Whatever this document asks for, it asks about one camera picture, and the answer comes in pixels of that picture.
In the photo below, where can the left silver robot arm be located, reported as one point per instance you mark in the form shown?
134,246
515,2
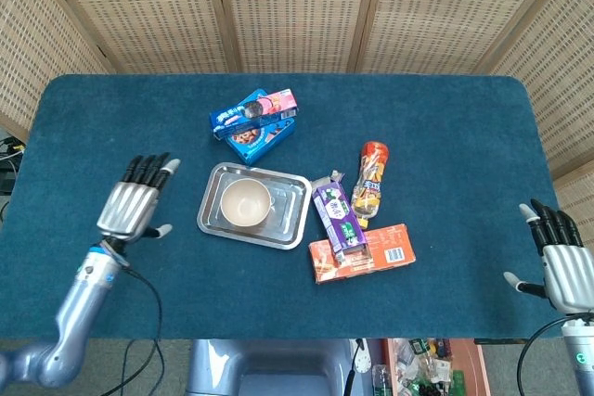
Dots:
79,312

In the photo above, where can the blue and pink cookie box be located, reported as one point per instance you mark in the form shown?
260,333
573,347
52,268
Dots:
250,113

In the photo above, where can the orange snack bottle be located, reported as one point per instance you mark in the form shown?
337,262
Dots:
371,182

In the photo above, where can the beige ceramic bowl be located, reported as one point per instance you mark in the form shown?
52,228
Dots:
245,203

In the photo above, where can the purple milk carton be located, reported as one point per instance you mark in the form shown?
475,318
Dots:
336,215

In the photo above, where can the pink bin of clutter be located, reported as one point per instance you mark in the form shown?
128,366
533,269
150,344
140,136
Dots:
431,368

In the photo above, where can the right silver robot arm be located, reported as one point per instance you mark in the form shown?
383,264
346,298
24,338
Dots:
580,359

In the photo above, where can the orange cracker box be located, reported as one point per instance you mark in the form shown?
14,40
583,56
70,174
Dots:
390,254

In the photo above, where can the teal table cloth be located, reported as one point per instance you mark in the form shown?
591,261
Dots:
441,136

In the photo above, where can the stainless steel rectangular tray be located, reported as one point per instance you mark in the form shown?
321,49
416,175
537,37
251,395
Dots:
290,210

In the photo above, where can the woven rattan folding screen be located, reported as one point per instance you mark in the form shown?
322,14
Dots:
297,6

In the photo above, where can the blue chocolate chip cookie box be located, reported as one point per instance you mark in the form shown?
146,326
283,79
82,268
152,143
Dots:
260,143

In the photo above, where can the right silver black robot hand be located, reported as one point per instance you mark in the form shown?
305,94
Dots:
568,275

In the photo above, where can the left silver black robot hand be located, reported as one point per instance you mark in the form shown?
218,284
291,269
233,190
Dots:
127,206

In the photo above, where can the grey blue robot torso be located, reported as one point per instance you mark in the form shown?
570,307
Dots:
269,368

